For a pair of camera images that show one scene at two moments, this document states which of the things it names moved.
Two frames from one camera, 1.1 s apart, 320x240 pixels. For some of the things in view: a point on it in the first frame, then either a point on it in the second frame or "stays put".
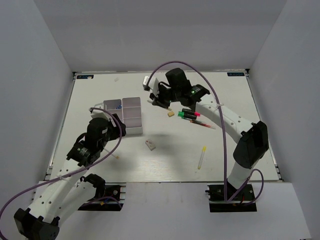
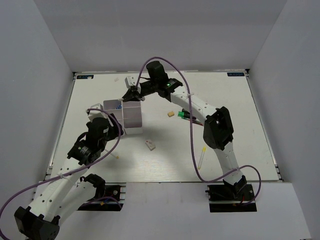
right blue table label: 239,74 stays put
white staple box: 149,143 stays put
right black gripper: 157,99 to 133,95
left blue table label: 86,77 stays put
